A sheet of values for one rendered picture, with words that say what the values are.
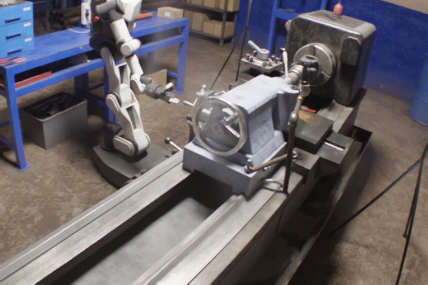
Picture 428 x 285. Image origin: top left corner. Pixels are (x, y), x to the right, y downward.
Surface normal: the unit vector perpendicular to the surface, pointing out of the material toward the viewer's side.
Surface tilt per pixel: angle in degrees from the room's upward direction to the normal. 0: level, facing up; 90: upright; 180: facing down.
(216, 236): 0
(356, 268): 0
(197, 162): 90
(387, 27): 90
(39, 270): 0
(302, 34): 90
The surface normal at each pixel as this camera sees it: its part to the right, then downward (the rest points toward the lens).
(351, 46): -0.56, 0.35
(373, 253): 0.10, -0.87
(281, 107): 0.19, 0.31
